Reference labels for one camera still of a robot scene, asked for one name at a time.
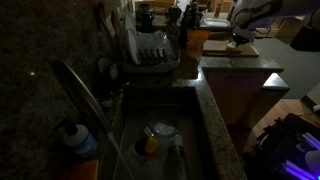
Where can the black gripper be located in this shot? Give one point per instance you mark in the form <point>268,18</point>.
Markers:
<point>242,40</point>

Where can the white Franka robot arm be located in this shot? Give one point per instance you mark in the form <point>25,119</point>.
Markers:
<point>293,6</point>

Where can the large wooden chopping board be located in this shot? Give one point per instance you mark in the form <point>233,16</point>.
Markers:
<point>251,50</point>

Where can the small wooden chopping board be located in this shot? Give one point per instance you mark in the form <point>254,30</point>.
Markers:
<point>213,46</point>

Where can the orange sponge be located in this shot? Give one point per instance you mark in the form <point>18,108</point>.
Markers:
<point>80,170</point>

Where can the clear plastic container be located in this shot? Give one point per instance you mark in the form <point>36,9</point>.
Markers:
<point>216,23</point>

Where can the small orange bottle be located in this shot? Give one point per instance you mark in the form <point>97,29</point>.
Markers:
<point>218,10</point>

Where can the orange plastic container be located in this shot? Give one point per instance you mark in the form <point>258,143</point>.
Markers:
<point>196,43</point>

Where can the wooden kitchen cabinet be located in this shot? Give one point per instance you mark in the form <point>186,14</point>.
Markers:
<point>233,96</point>

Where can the black knife block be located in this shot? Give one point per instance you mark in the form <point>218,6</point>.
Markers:
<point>189,20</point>

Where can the dark cutlery holder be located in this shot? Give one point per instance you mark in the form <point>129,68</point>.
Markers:
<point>174,18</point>

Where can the steel kitchen sink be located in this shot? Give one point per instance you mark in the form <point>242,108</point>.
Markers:
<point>188,110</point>

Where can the grey dish rack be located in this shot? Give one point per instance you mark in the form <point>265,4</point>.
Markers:
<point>150,66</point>

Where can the dark glass jar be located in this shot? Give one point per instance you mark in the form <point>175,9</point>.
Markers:
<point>145,18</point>

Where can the white dinner plate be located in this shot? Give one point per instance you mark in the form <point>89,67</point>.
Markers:
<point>130,22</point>
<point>133,46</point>

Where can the black robot cart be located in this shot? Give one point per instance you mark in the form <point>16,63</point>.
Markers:
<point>276,146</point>

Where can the clear drinking bottle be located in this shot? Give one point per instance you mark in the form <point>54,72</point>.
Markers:
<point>176,160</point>

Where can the small yellow scrubber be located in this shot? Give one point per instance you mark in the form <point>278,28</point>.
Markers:
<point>151,145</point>

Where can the curved metal faucet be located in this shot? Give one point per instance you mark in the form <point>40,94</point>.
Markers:
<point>83,96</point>

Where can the white soap bottle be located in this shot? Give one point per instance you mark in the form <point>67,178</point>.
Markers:
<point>80,140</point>

